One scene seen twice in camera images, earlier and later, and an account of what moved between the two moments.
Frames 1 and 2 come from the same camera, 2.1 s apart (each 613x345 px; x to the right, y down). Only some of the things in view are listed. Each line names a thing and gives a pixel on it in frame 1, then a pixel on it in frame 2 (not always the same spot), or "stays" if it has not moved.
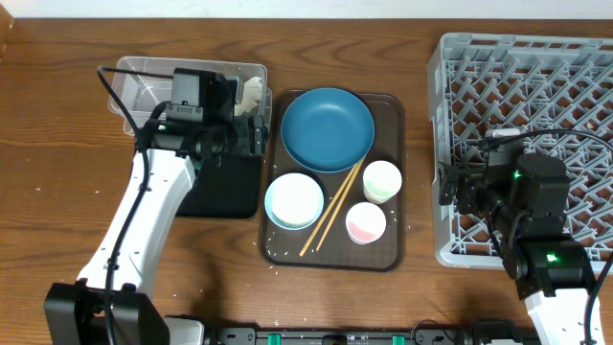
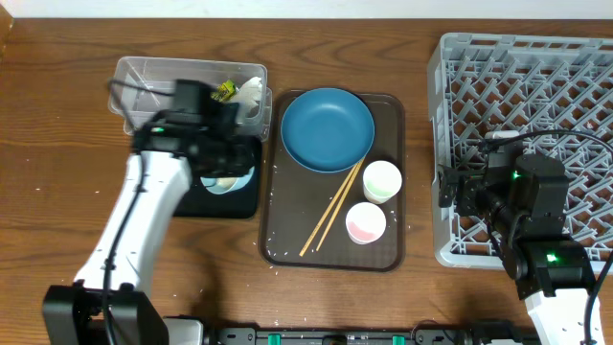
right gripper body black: [475, 192] stays
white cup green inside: [381, 181] stays
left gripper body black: [245, 142] → [222, 160]
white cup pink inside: [365, 222] stays
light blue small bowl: [294, 201] → [226, 184]
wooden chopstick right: [328, 231] stays
